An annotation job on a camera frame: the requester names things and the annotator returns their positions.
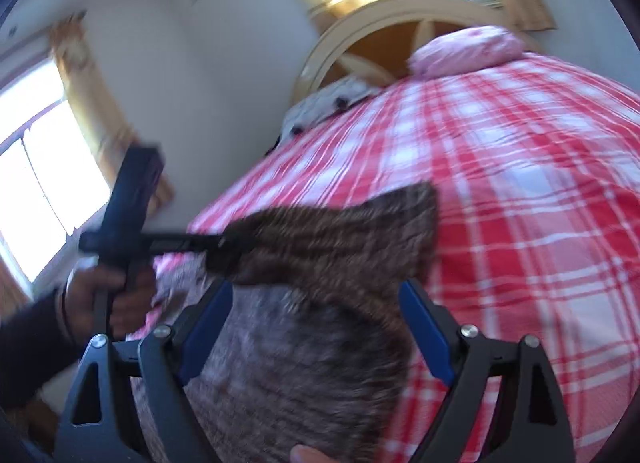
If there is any brown knitted sweater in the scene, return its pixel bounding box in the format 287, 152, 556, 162
186, 181, 438, 462

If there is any dark left sleeve forearm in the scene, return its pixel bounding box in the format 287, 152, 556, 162
0, 290, 77, 410

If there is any person's left hand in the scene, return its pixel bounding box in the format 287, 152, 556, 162
66, 265, 156, 345

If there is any person's right hand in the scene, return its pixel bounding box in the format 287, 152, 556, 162
290, 445, 336, 463

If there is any metal bangle on wrist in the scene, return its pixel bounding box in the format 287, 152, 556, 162
55, 270, 77, 346

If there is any side window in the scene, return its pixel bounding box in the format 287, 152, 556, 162
1, 60, 111, 283

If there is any yellow side curtain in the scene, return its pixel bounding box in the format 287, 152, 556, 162
48, 12, 176, 216

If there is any red white plaid bedspread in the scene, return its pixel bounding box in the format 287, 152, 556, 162
191, 53, 639, 462

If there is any grey patterned pillow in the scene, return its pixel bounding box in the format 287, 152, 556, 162
279, 75, 381, 145

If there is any cream wooden headboard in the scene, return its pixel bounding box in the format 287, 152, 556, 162
291, 0, 542, 105

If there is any pink pillow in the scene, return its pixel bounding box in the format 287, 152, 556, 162
408, 25, 525, 79

